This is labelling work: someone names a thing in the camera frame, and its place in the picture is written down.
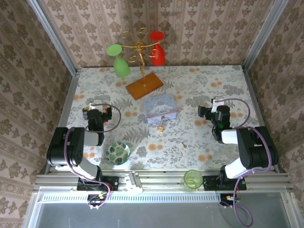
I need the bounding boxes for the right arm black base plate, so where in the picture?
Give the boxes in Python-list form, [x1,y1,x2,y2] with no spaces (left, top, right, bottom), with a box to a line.
[203,175,247,191]

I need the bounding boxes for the gold wire glass rack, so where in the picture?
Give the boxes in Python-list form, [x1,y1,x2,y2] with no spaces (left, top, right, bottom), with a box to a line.
[120,28,164,102]

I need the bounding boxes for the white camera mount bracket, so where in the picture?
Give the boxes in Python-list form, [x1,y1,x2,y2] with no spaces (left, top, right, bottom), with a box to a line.
[124,171,143,196]

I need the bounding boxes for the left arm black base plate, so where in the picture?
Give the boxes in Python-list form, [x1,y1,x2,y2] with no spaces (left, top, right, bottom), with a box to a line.
[77,176,119,192]

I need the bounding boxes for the aluminium corner post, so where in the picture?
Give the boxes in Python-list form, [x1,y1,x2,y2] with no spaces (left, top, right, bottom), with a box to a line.
[27,0,80,76]
[242,0,289,72]

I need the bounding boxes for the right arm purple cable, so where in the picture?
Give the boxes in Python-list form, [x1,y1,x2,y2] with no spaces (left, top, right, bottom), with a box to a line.
[217,98,273,226]

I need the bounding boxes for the green wine glass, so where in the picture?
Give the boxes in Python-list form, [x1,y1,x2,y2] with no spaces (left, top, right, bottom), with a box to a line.
[106,44,131,79]

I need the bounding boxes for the floral tablecloth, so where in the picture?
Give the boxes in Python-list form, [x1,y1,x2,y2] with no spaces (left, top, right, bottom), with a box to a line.
[56,65,274,171]

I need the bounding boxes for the blue cartoon tin box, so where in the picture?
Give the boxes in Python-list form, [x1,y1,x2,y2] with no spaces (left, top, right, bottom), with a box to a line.
[143,93,179,124]

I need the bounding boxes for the leaf pattern bowl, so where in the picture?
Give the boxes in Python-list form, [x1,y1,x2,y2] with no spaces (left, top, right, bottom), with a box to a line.
[105,142,131,166]

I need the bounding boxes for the grey metal sheet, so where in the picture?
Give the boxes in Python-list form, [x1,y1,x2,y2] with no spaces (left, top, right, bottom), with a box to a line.
[23,191,304,228]

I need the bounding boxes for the aluminium front frame rail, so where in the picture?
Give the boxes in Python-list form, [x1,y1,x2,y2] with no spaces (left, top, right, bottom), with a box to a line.
[33,172,294,191]

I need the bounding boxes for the red wine glass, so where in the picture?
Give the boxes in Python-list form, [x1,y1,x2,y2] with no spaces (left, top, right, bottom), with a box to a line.
[149,31,166,67]

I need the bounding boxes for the green plastic cup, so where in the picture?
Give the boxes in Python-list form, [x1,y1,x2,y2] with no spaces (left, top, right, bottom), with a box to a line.
[184,169,204,192]

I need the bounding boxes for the white slotted cable duct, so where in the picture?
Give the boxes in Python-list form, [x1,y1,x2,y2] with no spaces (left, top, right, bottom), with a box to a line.
[39,192,220,203]

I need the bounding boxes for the black connector board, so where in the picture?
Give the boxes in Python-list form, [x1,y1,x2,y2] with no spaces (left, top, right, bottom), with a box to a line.
[87,194,107,210]
[219,193,241,208]

